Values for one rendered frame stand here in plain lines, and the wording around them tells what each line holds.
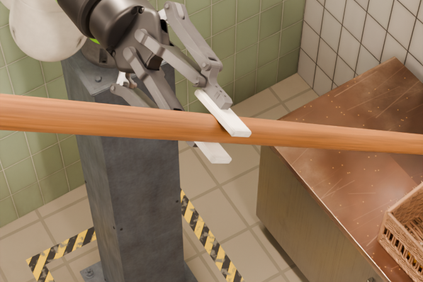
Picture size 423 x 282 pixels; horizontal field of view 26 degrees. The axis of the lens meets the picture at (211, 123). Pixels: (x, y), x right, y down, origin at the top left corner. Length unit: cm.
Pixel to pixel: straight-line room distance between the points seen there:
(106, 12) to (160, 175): 136
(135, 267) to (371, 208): 70
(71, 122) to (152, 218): 173
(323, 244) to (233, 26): 85
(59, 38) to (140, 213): 131
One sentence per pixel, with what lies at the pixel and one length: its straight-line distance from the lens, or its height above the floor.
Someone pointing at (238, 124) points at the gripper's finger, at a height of 197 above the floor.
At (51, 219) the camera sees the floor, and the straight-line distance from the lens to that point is 324.
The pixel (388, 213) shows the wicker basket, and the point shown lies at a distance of 239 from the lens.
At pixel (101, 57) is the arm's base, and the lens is 203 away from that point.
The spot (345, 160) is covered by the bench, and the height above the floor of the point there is 58.
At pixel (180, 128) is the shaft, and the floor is 201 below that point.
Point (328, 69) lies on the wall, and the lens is 337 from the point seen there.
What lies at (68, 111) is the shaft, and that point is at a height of 211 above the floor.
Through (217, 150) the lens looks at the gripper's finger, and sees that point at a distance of 97.
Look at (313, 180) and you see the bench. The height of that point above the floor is 58.
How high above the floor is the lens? 274
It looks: 53 degrees down
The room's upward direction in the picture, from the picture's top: straight up
